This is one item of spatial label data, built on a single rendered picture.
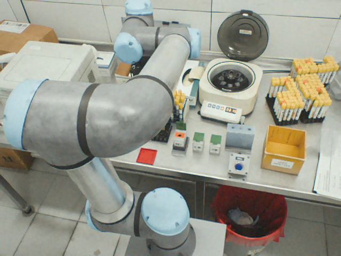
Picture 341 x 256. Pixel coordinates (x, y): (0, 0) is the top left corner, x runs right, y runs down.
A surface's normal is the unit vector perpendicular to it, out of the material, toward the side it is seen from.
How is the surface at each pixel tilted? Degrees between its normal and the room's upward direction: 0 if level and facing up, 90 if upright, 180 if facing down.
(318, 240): 0
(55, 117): 40
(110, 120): 46
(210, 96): 90
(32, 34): 3
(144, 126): 73
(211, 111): 25
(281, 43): 90
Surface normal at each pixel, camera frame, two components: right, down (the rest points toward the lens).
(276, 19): -0.23, 0.75
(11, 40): -0.07, -0.61
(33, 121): -0.19, 0.17
